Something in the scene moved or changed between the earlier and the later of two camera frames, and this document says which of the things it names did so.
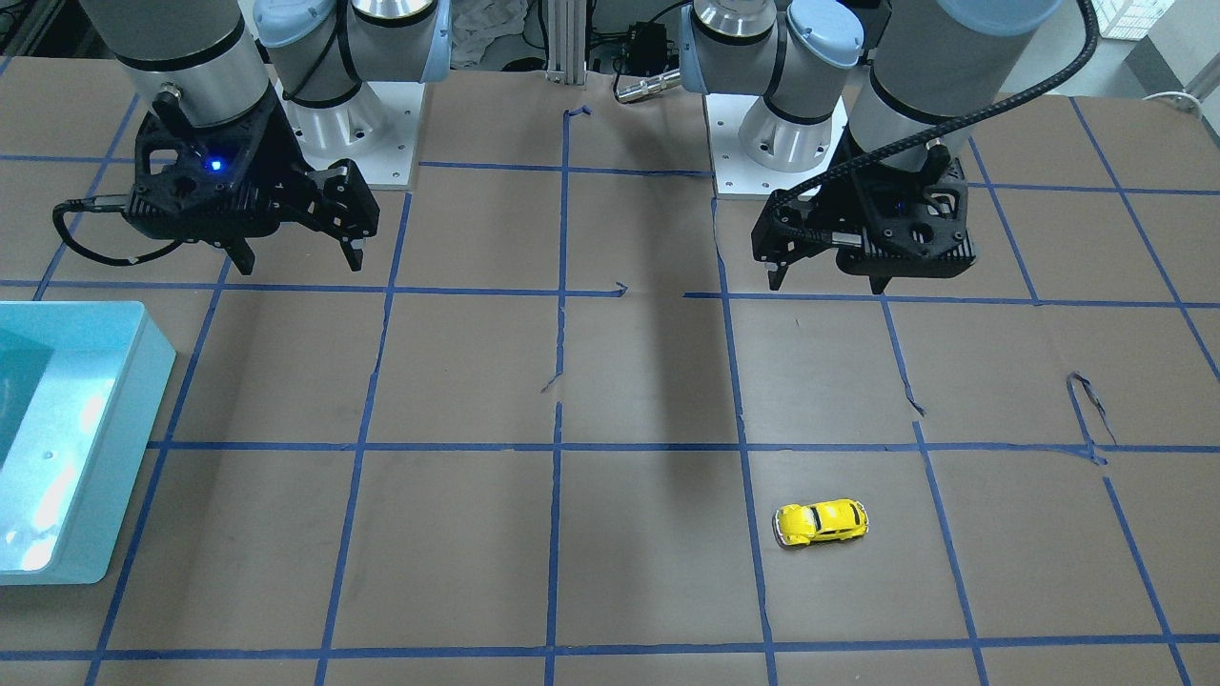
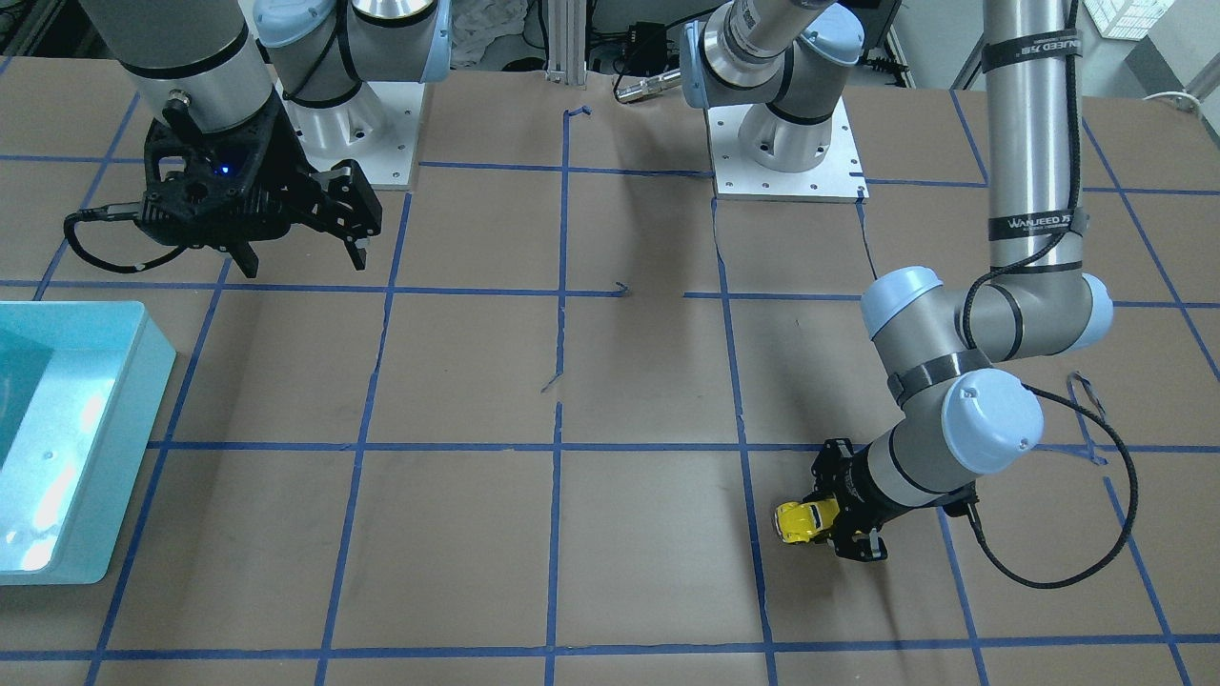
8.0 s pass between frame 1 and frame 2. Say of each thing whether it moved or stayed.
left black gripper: moved
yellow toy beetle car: stayed
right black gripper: stayed
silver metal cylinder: stayed
